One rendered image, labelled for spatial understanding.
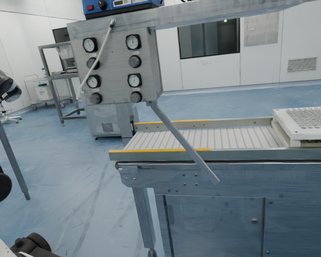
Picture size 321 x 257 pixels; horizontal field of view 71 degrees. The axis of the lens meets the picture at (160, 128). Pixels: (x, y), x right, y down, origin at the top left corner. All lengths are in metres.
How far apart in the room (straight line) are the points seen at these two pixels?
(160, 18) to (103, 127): 2.93
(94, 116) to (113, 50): 2.84
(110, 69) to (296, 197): 0.71
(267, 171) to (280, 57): 5.14
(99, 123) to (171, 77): 2.89
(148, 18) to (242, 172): 0.51
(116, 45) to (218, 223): 0.71
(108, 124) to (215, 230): 2.66
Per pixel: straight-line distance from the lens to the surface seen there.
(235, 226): 0.95
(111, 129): 3.39
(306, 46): 5.92
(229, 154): 0.71
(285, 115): 0.89
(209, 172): 0.62
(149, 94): 0.63
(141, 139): 0.93
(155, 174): 0.77
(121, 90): 0.65
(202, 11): 0.59
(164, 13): 0.60
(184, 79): 5.76
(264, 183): 0.78
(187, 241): 1.02
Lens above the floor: 1.27
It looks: 21 degrees down
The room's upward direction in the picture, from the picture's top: 8 degrees counter-clockwise
